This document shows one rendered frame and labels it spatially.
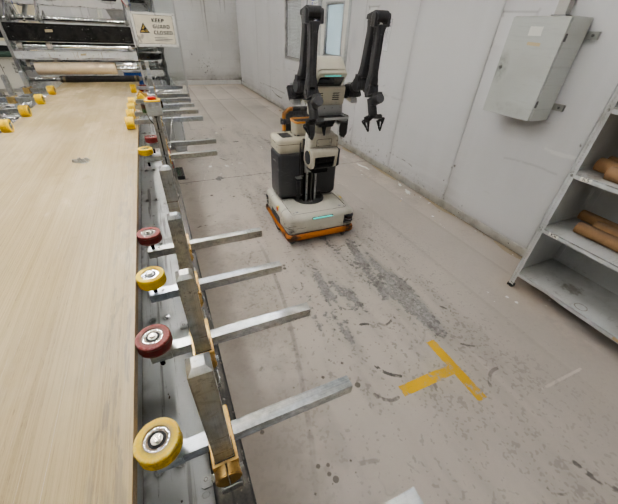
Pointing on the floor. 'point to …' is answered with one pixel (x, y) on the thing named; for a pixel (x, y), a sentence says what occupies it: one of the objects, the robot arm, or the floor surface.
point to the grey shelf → (544, 252)
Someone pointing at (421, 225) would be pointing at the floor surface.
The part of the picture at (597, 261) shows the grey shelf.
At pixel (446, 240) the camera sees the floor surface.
